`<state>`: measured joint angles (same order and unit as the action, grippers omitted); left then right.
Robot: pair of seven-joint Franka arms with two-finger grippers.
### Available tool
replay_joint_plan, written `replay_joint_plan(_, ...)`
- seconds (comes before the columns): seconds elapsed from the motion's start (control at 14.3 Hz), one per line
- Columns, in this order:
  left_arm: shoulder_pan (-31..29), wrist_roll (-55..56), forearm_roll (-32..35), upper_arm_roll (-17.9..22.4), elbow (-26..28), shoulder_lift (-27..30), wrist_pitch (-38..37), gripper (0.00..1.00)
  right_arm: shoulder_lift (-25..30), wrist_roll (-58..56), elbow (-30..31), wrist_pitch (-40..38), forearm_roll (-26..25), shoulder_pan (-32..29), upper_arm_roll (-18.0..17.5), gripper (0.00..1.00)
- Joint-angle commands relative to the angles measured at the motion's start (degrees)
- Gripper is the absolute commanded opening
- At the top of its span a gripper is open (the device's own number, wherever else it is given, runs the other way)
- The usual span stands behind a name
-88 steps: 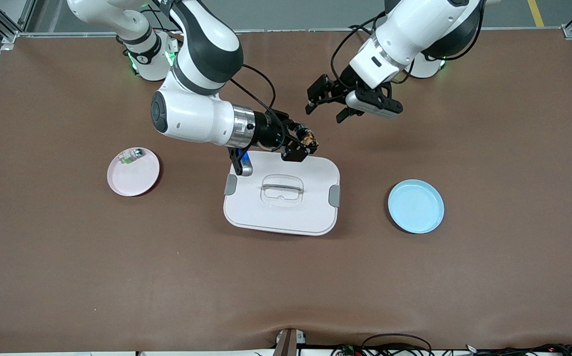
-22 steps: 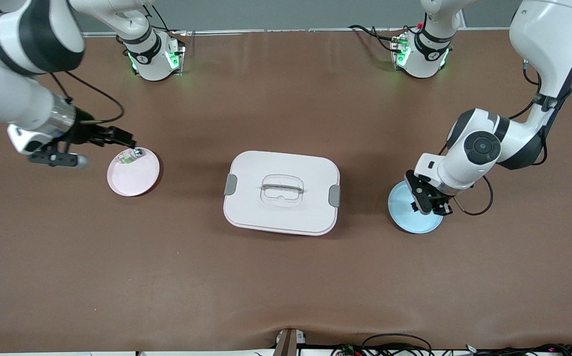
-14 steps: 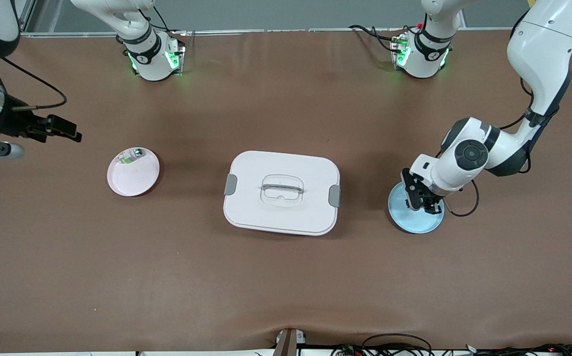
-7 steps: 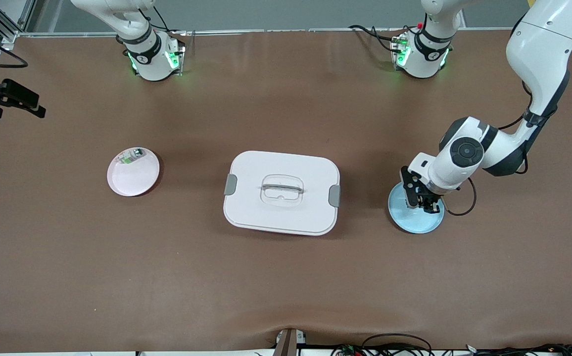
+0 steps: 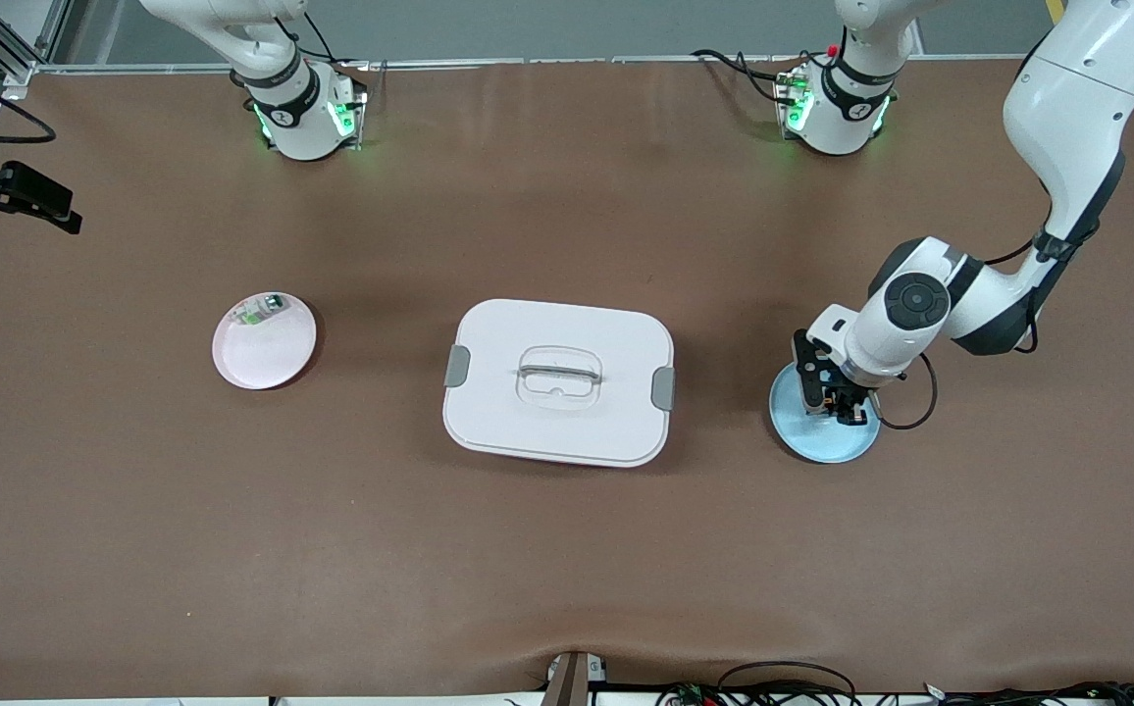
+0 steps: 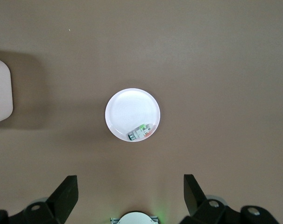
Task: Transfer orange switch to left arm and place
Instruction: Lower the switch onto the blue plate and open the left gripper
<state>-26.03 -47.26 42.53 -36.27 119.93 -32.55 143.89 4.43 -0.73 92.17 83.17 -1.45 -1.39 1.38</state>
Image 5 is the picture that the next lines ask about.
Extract white lidded storage box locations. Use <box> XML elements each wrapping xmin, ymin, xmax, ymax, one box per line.
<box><xmin>442</xmin><ymin>298</ymin><xmax>676</xmax><ymax>469</ymax></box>

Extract light blue round plate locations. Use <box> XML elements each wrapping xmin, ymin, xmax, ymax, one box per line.
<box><xmin>769</xmin><ymin>361</ymin><xmax>882</xmax><ymax>465</ymax></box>

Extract pinkish white round plate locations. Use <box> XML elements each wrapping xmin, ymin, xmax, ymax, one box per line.
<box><xmin>212</xmin><ymin>291</ymin><xmax>318</xmax><ymax>391</ymax></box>

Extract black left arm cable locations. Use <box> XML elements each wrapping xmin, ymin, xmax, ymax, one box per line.
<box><xmin>876</xmin><ymin>230</ymin><xmax>1063</xmax><ymax>432</ymax></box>

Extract green and white switch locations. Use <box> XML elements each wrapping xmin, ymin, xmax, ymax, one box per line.
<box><xmin>236</xmin><ymin>294</ymin><xmax>286</xmax><ymax>327</ymax></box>

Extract black looped cable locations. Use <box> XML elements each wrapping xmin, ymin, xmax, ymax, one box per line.
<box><xmin>717</xmin><ymin>661</ymin><xmax>858</xmax><ymax>706</ymax></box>

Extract black cable bundle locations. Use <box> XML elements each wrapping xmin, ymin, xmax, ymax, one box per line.
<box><xmin>655</xmin><ymin>680</ymin><xmax>1134</xmax><ymax>706</ymax></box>

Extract black base power cable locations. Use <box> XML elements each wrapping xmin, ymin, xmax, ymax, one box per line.
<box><xmin>693</xmin><ymin>47</ymin><xmax>803</xmax><ymax>104</ymax></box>

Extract metal table edge bracket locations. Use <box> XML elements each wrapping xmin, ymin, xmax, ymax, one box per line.
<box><xmin>542</xmin><ymin>650</ymin><xmax>609</xmax><ymax>706</ymax></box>

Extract silver table edge rail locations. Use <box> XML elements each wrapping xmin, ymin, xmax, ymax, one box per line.
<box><xmin>13</xmin><ymin>54</ymin><xmax>1049</xmax><ymax>75</ymax></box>

